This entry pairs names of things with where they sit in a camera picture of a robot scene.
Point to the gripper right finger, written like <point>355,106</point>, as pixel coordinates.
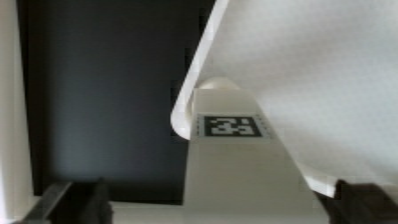
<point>360,205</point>

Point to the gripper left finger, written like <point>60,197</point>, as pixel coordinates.
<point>74,204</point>

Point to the white leg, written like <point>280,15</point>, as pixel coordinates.
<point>245,187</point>

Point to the white desk top tray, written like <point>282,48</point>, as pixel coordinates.
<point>307,51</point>

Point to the white U-shaped fence frame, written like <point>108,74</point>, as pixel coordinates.
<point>95,55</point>

